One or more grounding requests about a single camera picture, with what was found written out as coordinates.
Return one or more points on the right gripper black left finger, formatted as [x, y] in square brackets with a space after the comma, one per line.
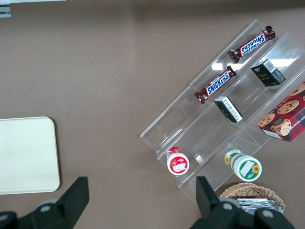
[69, 205]

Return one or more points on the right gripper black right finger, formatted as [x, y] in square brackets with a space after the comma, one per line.
[209, 205]

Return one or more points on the light wicker basket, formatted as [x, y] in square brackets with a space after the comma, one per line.
[252, 189]

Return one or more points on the beige plastic tray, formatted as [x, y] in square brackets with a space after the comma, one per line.
[26, 155]

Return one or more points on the silver foil packs stack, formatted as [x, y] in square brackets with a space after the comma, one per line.
[257, 202]

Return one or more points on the green lidded yogurt cup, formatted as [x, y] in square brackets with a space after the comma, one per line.
[244, 165]

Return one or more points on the red lidded yogurt cup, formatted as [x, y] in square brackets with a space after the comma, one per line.
[177, 162]

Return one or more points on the clear acrylic tiered stand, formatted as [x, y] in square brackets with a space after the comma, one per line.
[190, 133]

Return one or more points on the small black carton box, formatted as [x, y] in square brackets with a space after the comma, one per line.
[268, 72]
[228, 109]

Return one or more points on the red tartan cookie box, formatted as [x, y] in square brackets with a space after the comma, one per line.
[287, 117]

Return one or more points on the Snickers chocolate bar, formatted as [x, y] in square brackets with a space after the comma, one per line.
[216, 85]
[253, 44]

